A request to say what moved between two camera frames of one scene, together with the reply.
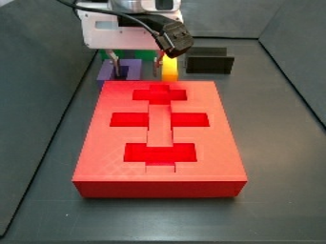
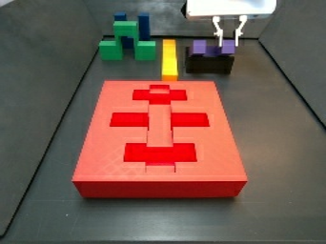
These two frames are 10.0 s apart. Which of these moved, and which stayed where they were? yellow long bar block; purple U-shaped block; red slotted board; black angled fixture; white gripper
Moved: white gripper; purple U-shaped block
Stayed: black angled fixture; red slotted board; yellow long bar block
